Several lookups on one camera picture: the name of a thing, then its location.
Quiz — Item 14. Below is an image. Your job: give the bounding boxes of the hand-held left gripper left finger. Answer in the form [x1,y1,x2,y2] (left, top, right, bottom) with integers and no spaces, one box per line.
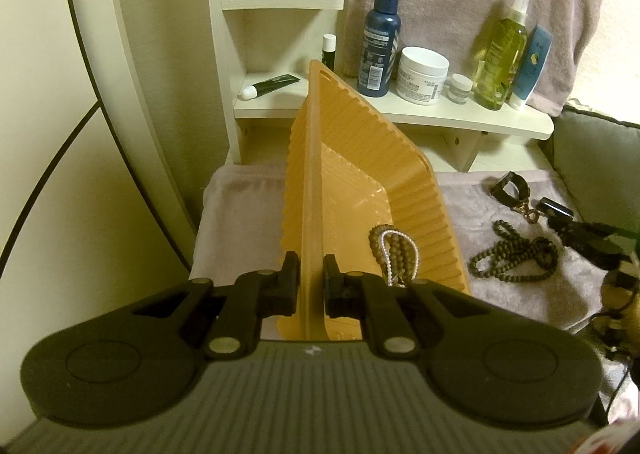
[135,252,301,360]

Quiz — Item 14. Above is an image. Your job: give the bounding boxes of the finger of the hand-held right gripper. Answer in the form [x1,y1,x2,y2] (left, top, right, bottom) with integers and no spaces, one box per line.
[561,220,628,271]

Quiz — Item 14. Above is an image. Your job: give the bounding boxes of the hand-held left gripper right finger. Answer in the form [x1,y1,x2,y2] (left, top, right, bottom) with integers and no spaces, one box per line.
[323,255,501,357]

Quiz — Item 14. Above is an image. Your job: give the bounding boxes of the dark bead necklace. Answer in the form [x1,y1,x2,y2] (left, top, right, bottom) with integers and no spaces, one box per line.
[468,220,559,283]

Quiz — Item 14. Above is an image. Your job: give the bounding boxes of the white pearl bracelet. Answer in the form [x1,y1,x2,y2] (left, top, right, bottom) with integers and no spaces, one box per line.
[378,230,414,285]

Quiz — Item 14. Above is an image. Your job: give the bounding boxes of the brown wooden bead necklace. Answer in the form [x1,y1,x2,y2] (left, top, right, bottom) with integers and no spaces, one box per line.
[369,225,419,287]

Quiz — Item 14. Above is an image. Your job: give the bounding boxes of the orange plastic basket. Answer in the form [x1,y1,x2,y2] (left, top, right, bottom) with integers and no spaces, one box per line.
[280,58,473,339]

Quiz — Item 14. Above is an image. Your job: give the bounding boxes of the pink fleece blanket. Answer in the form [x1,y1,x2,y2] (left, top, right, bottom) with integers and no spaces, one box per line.
[192,164,616,341]

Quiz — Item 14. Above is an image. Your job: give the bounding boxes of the grey green pillow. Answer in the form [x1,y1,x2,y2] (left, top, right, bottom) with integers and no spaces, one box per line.
[540,104,640,235]

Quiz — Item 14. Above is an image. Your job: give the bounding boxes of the cream wooden shelf unit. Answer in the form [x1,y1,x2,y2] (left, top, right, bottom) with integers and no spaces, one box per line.
[205,0,556,175]

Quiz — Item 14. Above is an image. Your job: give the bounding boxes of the blue white tube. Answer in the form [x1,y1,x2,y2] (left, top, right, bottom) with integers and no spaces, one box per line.
[507,24,554,112]

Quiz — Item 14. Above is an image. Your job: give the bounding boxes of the black tube with white cap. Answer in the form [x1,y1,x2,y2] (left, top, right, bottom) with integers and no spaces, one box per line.
[239,74,301,100]

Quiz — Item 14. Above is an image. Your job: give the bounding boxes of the small green lidded jar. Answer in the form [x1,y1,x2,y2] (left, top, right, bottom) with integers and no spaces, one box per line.
[447,74,473,103]

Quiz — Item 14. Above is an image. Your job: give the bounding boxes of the green spray bottle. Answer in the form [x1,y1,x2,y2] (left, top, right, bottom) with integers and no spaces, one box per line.
[472,0,530,111]

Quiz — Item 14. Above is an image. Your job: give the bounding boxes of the white cream jar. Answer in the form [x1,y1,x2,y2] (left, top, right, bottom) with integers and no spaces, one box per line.
[396,46,450,106]

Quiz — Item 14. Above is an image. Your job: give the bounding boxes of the dark blue spray bottle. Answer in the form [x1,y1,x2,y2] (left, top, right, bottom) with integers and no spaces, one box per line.
[357,0,402,97]

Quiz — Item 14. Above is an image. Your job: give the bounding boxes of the cream curved furniture panel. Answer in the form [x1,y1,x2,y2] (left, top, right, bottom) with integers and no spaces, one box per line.
[0,0,231,385]

